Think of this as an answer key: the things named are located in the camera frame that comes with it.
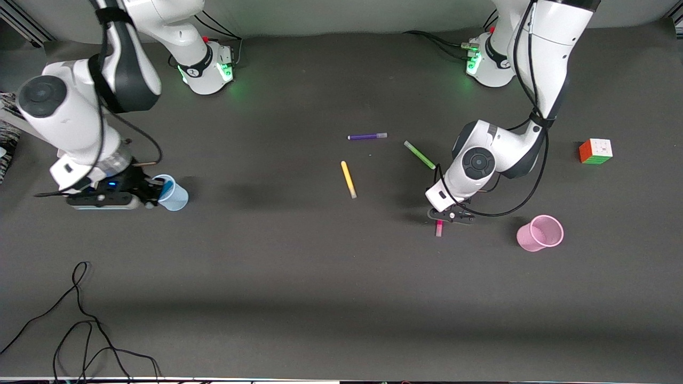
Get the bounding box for green marker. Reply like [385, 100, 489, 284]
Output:
[403, 140, 437, 171]

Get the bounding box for black right base cables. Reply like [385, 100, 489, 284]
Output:
[168, 10, 244, 69]

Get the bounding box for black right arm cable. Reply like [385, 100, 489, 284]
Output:
[34, 0, 164, 198]

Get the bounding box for pink plastic cup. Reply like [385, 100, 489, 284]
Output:
[516, 214, 565, 253]

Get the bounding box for yellow marker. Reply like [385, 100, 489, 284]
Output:
[340, 160, 358, 199]

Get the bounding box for colourful Rubik's cube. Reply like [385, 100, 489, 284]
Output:
[578, 138, 614, 166]

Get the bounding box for black base cables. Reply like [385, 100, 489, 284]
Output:
[402, 11, 500, 60]
[168, 10, 244, 69]

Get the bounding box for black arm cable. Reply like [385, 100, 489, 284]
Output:
[34, 0, 164, 198]
[434, 0, 551, 218]

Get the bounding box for loose black cable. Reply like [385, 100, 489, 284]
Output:
[0, 261, 162, 383]

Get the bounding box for patterned fabric item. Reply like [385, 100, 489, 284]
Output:
[0, 92, 22, 183]

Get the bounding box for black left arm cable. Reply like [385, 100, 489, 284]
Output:
[434, 0, 551, 218]

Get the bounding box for light blue plastic cup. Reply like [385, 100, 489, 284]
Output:
[152, 174, 189, 212]

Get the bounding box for black left base cables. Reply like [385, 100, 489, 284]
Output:
[402, 11, 500, 60]

